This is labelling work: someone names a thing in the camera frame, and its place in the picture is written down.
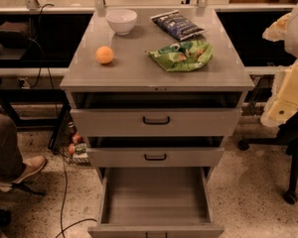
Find white ceramic bowl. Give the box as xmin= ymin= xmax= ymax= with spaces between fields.
xmin=105 ymin=9 xmax=137 ymax=35

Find person's leg brown trousers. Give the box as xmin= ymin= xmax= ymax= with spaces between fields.
xmin=0 ymin=114 xmax=25 ymax=181

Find grey open bottom drawer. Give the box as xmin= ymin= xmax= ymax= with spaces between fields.
xmin=88 ymin=167 xmax=224 ymax=238

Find dark brown box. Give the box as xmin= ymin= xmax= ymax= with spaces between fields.
xmin=0 ymin=22 xmax=31 ymax=49

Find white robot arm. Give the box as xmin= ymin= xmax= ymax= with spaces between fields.
xmin=260 ymin=4 xmax=298 ymax=127

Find green chip bag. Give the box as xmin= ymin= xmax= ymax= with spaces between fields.
xmin=149 ymin=41 xmax=213 ymax=72

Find grey middle drawer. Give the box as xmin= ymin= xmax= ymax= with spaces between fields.
xmin=87 ymin=136 xmax=224 ymax=168

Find grey metal drawer cabinet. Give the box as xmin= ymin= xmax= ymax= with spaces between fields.
xmin=60 ymin=7 xmax=255 ymax=238

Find grey top drawer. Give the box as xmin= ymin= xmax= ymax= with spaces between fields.
xmin=71 ymin=92 xmax=241 ymax=137

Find orange fruit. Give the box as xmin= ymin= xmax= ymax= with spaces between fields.
xmin=95 ymin=46 xmax=114 ymax=64

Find wire basket with cans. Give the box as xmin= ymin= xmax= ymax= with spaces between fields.
xmin=56 ymin=112 xmax=89 ymax=166

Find black floor cable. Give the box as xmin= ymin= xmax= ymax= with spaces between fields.
xmin=54 ymin=151 xmax=98 ymax=238

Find tan shoe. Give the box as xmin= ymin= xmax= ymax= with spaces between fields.
xmin=0 ymin=156 xmax=47 ymax=192

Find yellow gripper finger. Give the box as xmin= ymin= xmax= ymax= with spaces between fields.
xmin=260 ymin=60 xmax=298 ymax=127
xmin=262 ymin=13 xmax=291 ymax=42

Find dark blue chip bag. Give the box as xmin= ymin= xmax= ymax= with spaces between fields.
xmin=151 ymin=10 xmax=206 ymax=42

